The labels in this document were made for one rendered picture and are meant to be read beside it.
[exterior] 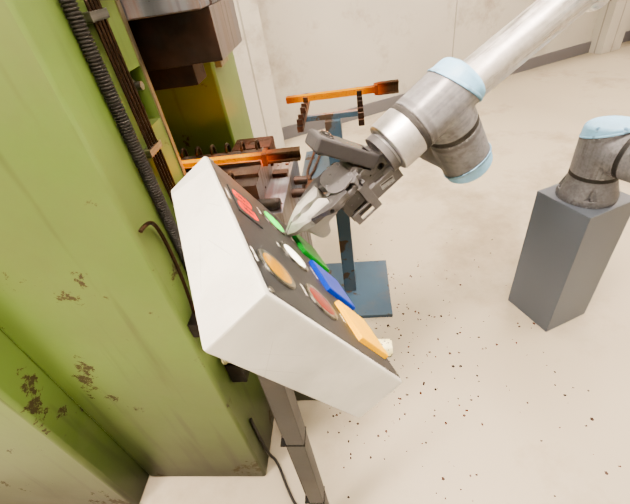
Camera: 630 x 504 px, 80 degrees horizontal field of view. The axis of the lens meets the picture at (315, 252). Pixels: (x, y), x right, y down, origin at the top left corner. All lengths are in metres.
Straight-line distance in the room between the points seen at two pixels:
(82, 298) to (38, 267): 0.10
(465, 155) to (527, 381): 1.22
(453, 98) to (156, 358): 0.83
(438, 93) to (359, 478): 1.25
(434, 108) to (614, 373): 1.49
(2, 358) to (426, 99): 1.04
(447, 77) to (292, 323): 0.44
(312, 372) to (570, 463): 1.31
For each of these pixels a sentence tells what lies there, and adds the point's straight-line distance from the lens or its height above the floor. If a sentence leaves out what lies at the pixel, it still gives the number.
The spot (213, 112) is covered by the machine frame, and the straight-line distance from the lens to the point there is 1.31.
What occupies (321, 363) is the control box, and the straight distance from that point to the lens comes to 0.43.
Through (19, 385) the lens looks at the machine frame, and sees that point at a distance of 1.18.
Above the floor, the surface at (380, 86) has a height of 0.98.
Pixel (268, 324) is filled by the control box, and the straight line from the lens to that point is 0.35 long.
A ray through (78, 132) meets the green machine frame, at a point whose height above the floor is 1.26.
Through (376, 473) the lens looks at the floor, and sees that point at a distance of 1.52.
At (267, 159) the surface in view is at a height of 0.99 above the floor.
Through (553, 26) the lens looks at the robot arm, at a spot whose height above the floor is 1.24.
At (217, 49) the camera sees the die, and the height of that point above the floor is 1.29.
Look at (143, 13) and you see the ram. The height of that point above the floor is 1.37.
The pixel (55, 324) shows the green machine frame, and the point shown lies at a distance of 1.02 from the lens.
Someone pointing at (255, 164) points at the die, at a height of 0.99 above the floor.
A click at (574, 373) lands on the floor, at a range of 1.85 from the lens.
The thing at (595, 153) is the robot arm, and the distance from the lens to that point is 1.54.
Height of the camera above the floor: 1.42
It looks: 39 degrees down
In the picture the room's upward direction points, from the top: 10 degrees counter-clockwise
